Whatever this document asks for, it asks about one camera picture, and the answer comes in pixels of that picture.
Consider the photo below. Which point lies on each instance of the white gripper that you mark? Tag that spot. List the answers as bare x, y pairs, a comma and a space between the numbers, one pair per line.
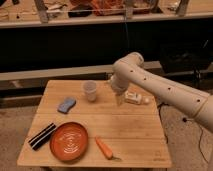
119, 86

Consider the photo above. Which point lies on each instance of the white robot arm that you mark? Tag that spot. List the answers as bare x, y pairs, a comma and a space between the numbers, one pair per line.
194, 103

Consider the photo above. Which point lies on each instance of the wooden table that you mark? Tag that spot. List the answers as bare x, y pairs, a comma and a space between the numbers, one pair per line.
133, 132

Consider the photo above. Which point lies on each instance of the orange toy carrot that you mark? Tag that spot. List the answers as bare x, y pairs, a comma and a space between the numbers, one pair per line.
107, 152

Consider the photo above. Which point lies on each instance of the blue sponge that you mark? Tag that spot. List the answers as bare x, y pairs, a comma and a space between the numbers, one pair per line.
66, 105

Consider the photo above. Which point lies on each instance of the orange ribbed plate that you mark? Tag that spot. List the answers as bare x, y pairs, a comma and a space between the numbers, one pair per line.
69, 141

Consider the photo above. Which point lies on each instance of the orange object on shelf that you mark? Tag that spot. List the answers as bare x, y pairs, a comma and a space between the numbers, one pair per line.
114, 7

